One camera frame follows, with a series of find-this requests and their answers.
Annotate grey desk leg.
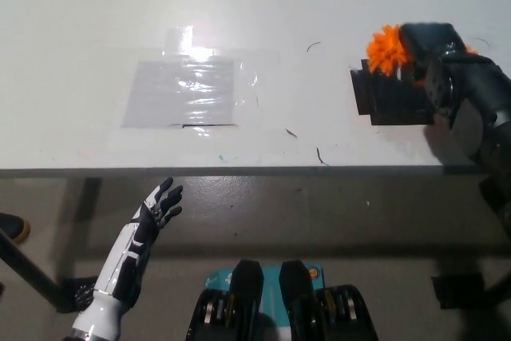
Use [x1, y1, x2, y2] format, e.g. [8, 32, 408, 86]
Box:
[63, 176, 104, 280]

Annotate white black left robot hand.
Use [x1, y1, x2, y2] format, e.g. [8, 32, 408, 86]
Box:
[92, 176, 184, 311]

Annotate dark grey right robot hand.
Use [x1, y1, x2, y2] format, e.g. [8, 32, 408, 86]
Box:
[399, 22, 509, 127]

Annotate black tape patch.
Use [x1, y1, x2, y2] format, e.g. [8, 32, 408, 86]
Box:
[350, 59, 436, 127]

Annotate black diagonal frame bar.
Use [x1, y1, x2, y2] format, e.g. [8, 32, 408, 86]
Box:
[0, 223, 75, 314]

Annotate grey plastic-covered sheet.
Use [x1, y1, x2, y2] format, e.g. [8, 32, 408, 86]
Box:
[121, 59, 240, 130]

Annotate orange microfibre extendable duster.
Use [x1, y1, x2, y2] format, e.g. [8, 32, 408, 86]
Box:
[365, 24, 479, 88]

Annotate black shoe tan sole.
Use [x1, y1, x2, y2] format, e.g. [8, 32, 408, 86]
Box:
[0, 212, 32, 245]

